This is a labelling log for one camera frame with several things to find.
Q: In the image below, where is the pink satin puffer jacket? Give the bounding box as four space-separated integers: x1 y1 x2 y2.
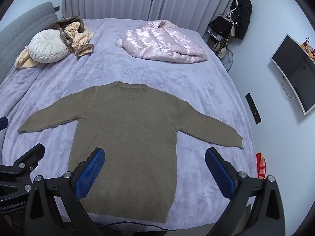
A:
116 20 207 63

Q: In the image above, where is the curved computer monitor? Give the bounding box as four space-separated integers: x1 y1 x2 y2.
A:
270 34 314 115

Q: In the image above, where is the orange flower decoration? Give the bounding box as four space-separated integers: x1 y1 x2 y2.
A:
301 37 315 60

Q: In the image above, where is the red stool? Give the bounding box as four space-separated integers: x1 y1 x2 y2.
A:
256 152 266 179

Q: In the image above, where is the peach and brown knot pillow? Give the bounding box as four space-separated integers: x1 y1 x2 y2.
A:
14 16 94 69

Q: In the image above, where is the black cable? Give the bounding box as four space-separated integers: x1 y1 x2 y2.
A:
93 220 178 233

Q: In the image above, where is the round white pleated cushion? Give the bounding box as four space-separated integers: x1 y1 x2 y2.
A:
28 29 70 64

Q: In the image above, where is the olive brown knit sweater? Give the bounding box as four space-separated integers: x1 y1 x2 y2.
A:
19 82 242 223

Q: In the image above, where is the black bag on rack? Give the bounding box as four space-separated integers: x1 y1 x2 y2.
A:
207 16 233 47

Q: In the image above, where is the lavender plush bed blanket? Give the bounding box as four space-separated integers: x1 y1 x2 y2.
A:
1 18 256 230

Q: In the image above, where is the grey quilted headboard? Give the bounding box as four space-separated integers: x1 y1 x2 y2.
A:
0 2 58 81

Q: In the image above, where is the white standing fan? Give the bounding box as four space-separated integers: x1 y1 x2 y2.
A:
220 48 234 72

